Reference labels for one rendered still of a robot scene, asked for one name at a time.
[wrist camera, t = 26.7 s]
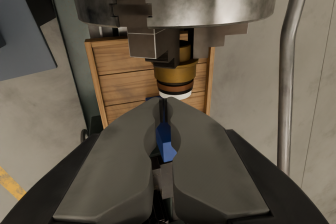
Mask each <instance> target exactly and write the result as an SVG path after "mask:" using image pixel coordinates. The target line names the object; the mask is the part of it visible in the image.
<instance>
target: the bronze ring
mask: <svg viewBox="0 0 336 224"><path fill-rule="evenodd" d="M198 62H199V58H198V59H193V58H192V57H191V43H190V42H189V41H186V40H179V65H178V66H177V67H176V68H175V69H170V68H159V67H154V77H155V78H156V83H157V89H158V90H159V91H160V92H161V93H163V94H166V95H174V96H176V95H183V94H186V93H188V92H190V91H191V90H192V89H193V85H194V78H195V76H196V64H197V63H198Z"/></svg>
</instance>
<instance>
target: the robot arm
mask: <svg viewBox="0 0 336 224"><path fill-rule="evenodd" d="M164 114H165V123H168V124H169V125H170V131H171V146H172V147H173V148H174V150H175V151H176V152H177V154H176V155H175V157H174V158H173V160H172V175H173V198H174V210H175V213H176V215H177V217H178V218H179V219H180V220H182V221H184V222H185V223H187V224H329V223H328V221H327V220H326V218H325V217H324V216H323V214H322V213H321V212H320V210H319V209H318V208H317V207H316V205H315V204H314V203H313V202H312V201H311V199H310V198H309V197H308V196H307V195H306V194H305V193H304V192H303V190H302V189H301V188H300V187H299V186H298V185H297V184H296V183H295V182H294V181H293V180H292V179H291V178H290V177H289V176H287V175H286V174H285V173H284V172H283V171H282V170H281V169H280V168H278V167H277V166H276V165H275V164H274V163H272V162H271V161H270V160H269V159H268V158H266V157H265V156H264V155H263V154H262V153H260V152H259V151H258V150H257V149H256V148H255V147H253V146H252V145H251V144H250V143H249V142H247V141H246V140H245V139H244V138H243V137H241V136H240V135H239V134H238V133H237V132H235V131H234V130H233V129H225V128H224V127H223V126H222V125H220V124H219V123H218V122H217V121H215V120H214V119H213V118H211V117H210V116H208V115H207V114H205V113H204V112H202V111H200V110H198V109H196V108H194V107H192V106H190V105H188V104H186V103H184V102H183V101H181V100H179V99H177V98H175V97H172V96H170V97H167V98H160V97H153V98H151V99H149V100H147V101H146V102H144V103H142V104H140V105H138V106H137V107H135V108H133V109H131V110H130V111H128V112H126V113H124V114H123V115H121V116H120V117H118V118H117V119H115V120H114V121H113V122H112V123H110V124H109V125H108V126H107V127H106V128H105V129H104V130H103V131H101V132H100V133H92V134H91V135H90V136H89V137H88V138H87V139H85V140H84V141H83V142H82V143H81V144H80V145H79V146H77V147H76V148H75V149H74V150H73V151H72V152H71V153H69V154H68V155H67V156H66V157H65V158H64V159H63V160H61V161H60V162H59V163H58V164H57V165H56V166H55V167H53V168H52V169H51V170H50V171H49V172H48V173H47V174H45V175H44V176H43V177H42V178H41V179H40V180H39V181H38V182H37V183H36V184H35V185H34V186H33V187H31V188H30V189H29V191H28V192H27V193H26V194H25V195H24V196H23V197H22V198H21V199H20V200H19V201H18V202H17V203H16V205H15V206H14V207H13V208H12V209H11V210H10V212H9V213H8V214H7V215H6V217H5V218H4V219H3V220H2V222H1V223H0V224H142V223H143V222H145V221H146V220H147V219H148V218H149V217H150V215H151V213H152V207H153V197H154V183H153V172H152V162H151V159H150V157H149V156H150V154H151V152H152V151H153V150H154V149H155V148H156V146H157V140H156V128H157V127H158V125H159V124H160V123H163V116H164Z"/></svg>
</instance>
